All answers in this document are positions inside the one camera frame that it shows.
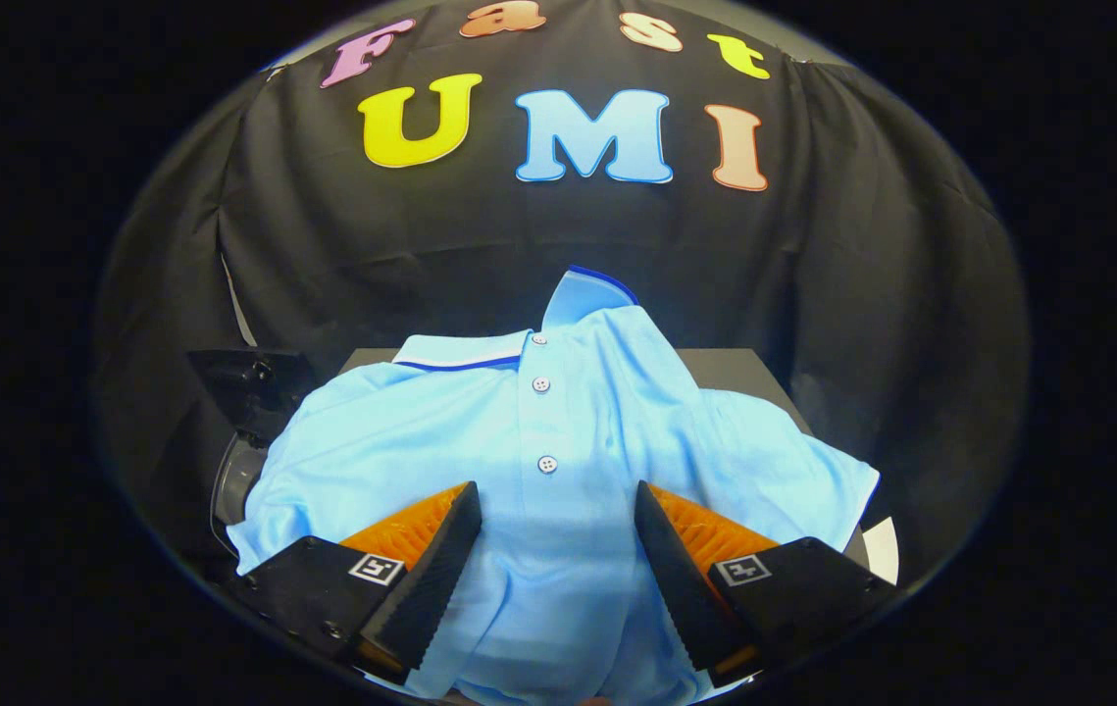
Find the black backdrop cloth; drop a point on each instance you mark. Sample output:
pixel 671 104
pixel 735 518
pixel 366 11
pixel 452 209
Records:
pixel 558 226

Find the white paper sheet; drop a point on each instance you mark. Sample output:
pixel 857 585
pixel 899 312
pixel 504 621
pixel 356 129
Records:
pixel 882 551

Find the beige cabinet with black top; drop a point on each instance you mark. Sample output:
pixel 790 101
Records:
pixel 725 371

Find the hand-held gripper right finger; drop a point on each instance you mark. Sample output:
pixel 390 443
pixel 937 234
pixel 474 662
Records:
pixel 681 579

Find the light blue polo shirt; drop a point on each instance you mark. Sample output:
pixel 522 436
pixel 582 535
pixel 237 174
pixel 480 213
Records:
pixel 558 549

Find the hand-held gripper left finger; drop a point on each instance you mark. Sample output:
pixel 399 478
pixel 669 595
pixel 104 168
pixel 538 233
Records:
pixel 431 579

